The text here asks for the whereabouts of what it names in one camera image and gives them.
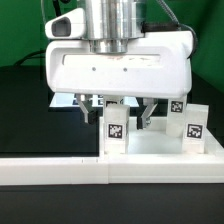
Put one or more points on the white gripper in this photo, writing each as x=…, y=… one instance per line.
x=155, y=66

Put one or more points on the white square tabletop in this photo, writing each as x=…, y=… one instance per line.
x=153, y=140

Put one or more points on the white sheet with fiducial tags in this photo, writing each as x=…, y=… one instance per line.
x=62, y=100

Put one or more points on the white L-shaped obstacle fence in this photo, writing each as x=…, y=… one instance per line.
x=172, y=168

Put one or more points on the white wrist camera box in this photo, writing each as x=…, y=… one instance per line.
x=71, y=25

